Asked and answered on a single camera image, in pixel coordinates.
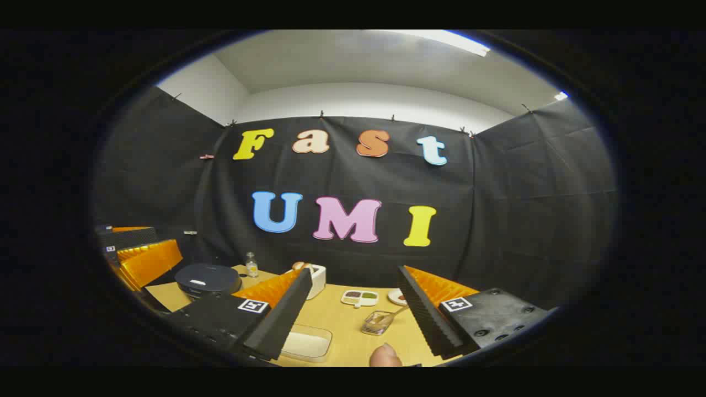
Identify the white toaster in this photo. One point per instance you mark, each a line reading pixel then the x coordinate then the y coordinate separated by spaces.
pixel 318 281

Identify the black rice cooker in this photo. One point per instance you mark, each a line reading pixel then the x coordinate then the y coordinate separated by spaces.
pixel 207 275

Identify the clear chopstick holder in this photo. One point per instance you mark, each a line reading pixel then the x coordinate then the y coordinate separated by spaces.
pixel 376 324

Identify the white round plate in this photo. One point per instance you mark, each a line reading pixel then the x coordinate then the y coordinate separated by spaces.
pixel 395 298

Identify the small glass bottle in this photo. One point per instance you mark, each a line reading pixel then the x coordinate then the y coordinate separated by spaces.
pixel 252 267

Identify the white divided grain dish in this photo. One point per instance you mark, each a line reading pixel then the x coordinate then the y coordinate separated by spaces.
pixel 359 298

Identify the toasted bread slice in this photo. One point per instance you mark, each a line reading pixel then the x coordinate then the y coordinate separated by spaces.
pixel 300 266

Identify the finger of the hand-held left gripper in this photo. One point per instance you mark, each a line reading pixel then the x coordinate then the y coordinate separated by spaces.
pixel 151 262
pixel 129 238

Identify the wooden spoon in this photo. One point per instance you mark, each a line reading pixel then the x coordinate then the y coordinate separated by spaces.
pixel 392 314

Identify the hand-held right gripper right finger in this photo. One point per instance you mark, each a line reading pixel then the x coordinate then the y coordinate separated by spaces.
pixel 422 314

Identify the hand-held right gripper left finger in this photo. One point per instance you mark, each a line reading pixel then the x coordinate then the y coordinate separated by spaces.
pixel 284 314

